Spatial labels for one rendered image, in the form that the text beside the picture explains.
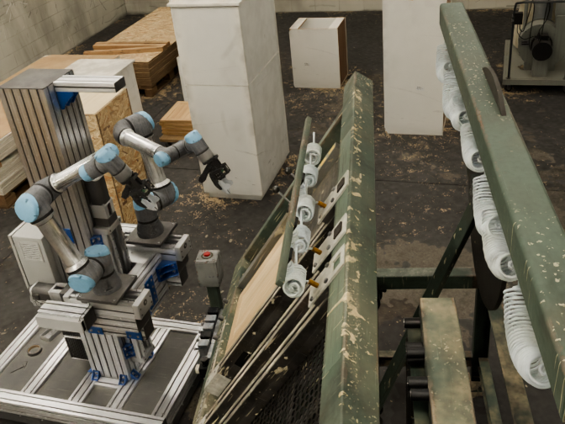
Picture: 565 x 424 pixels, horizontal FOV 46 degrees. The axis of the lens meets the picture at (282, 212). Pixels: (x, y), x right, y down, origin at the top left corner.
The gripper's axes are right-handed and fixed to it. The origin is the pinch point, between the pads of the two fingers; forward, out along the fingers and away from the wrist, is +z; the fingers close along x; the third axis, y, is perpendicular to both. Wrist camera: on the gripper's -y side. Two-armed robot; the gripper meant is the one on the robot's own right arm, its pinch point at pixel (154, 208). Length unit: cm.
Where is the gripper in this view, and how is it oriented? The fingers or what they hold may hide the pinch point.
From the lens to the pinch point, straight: 299.0
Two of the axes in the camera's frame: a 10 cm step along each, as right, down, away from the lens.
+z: 5.5, 6.4, 5.3
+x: 3.2, -7.5, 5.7
